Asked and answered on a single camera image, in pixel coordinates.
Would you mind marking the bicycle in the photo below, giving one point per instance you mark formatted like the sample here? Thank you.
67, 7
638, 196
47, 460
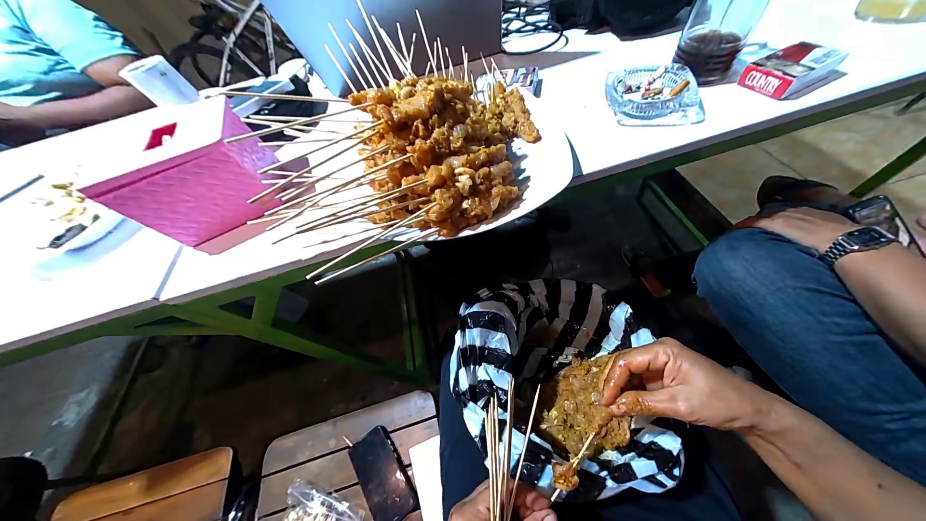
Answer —
235, 36

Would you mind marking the person's left fingers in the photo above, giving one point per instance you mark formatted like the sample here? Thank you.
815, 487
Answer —
534, 504

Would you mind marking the pile of loaded meat skewers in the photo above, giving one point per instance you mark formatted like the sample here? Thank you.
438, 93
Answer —
448, 145

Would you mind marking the pink white tissue box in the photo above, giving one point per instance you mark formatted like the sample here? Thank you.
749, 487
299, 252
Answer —
173, 188

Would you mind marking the dark smartphone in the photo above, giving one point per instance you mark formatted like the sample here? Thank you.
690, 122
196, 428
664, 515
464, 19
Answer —
879, 215

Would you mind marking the person's right forearm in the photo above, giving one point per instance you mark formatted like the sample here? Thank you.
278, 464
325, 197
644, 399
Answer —
832, 452

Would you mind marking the brown shoe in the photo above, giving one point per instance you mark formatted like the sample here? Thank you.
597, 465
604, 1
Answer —
646, 273

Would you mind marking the glass with yellow drink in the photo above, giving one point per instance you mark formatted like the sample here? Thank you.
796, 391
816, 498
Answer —
890, 9

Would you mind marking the glass with dark drink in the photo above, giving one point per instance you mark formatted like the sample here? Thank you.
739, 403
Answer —
709, 54

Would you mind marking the person's right thumb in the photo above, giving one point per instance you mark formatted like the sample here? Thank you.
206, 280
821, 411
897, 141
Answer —
647, 404

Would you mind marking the cigarette butt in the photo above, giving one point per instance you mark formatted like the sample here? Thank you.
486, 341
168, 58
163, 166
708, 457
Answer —
652, 93
679, 88

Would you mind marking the silver black wristwatch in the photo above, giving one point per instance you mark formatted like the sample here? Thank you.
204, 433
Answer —
857, 243

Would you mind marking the heap of marinated meat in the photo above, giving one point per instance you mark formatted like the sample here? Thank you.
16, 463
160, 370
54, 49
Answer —
579, 405

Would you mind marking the black smartphone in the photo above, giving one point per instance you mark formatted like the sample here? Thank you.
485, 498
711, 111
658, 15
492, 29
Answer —
383, 477

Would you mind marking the red white cigarette pack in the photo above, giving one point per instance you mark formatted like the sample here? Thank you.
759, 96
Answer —
781, 72

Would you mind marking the white bowl with food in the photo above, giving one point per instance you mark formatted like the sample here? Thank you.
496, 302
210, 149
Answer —
79, 228

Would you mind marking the white table with green frame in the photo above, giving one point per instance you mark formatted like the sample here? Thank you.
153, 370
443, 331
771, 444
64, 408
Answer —
615, 155

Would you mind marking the person's right hand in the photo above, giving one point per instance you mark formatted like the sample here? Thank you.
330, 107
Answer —
698, 391

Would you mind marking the white cup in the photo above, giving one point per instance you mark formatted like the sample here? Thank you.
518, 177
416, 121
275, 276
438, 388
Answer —
159, 81

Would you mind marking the person's right index finger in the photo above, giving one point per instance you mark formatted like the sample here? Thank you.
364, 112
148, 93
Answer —
636, 358

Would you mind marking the grey laptop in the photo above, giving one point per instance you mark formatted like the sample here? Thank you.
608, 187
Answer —
441, 36

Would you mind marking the clear glass ashtray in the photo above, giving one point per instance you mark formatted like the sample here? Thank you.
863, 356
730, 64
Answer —
655, 108

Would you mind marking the clear plastic bag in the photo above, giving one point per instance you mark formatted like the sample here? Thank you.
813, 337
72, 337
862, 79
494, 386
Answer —
318, 505

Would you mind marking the black white striped plastic bag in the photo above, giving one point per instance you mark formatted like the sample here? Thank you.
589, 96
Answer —
483, 362

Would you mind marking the skewer with one meat piece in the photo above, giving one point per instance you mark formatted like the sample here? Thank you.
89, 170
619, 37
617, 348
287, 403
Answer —
564, 477

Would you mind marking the slatted wooden stool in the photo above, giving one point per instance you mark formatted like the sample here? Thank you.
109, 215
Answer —
311, 456

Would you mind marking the person's left hand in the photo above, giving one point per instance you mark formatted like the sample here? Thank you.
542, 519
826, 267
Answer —
473, 506

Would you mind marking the white paper sheet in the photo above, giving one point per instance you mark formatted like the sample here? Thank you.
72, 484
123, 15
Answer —
428, 470

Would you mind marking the small white cigarette pack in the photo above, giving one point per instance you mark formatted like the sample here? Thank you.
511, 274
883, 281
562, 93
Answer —
526, 77

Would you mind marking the bundle of bare bamboo skewers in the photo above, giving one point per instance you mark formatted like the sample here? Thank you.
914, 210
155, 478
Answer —
494, 456

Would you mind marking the large white plate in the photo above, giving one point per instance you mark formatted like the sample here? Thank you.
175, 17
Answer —
546, 174

